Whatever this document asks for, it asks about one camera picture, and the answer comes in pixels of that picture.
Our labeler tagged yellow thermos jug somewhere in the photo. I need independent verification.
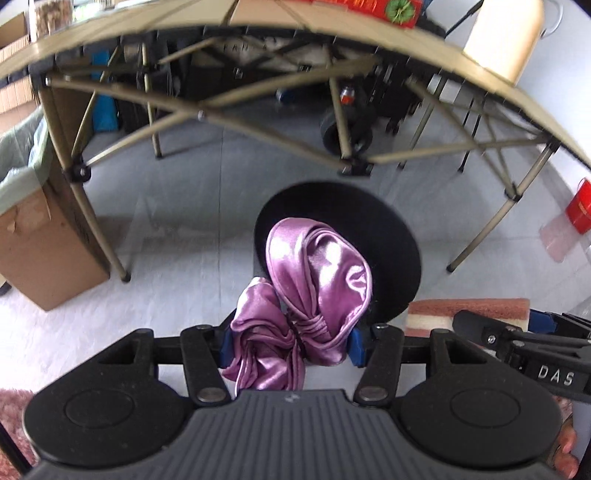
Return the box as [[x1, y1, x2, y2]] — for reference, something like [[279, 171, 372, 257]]
[[462, 0, 546, 84]]

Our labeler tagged tan folding table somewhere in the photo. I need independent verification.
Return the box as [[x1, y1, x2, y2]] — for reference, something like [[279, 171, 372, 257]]
[[0, 0, 591, 283]]

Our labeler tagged person's right hand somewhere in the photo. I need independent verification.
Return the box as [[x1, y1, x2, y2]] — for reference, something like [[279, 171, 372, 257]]
[[547, 413, 580, 480]]

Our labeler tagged purple satin cloth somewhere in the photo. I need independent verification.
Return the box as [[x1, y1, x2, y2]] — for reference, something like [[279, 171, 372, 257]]
[[222, 218, 374, 398]]

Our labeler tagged black cart wheel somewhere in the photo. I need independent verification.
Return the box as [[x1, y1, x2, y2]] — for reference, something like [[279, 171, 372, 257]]
[[320, 108, 374, 155]]

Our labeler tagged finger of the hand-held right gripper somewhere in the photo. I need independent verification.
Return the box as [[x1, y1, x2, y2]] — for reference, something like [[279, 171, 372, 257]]
[[452, 310, 591, 360], [529, 310, 591, 343]]

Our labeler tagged layered brown cream block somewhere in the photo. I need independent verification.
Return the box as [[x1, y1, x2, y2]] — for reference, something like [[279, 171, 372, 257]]
[[406, 298, 532, 339]]

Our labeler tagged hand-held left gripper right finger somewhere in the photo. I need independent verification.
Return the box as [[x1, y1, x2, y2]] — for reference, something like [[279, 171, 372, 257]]
[[346, 323, 499, 408]]

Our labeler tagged green plastic bag liner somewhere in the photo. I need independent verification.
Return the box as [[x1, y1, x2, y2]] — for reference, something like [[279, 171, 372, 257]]
[[0, 111, 52, 215]]

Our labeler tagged clear snack jar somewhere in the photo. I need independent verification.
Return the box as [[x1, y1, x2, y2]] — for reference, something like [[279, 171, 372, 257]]
[[32, 0, 75, 38]]

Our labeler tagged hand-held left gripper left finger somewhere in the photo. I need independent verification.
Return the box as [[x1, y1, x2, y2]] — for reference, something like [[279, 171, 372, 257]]
[[90, 323, 234, 408]]

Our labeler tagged lined cardboard box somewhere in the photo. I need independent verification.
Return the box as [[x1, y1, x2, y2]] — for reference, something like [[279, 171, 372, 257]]
[[0, 161, 112, 312]]

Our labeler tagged large brown cardboard box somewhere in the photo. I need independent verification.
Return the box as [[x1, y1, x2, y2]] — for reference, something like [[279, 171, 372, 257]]
[[0, 11, 37, 114]]

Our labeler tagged pink fluffy rug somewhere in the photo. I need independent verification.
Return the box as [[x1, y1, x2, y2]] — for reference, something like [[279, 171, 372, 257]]
[[0, 388, 40, 469]]

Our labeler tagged black trash bin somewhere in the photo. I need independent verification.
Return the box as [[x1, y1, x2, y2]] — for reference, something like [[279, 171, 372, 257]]
[[253, 181, 423, 320]]

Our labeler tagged red bucket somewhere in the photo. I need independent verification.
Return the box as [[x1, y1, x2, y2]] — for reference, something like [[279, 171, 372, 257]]
[[566, 178, 591, 232]]

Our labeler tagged red cardboard box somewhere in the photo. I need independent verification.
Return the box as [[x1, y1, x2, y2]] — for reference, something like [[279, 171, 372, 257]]
[[284, 0, 423, 29]]

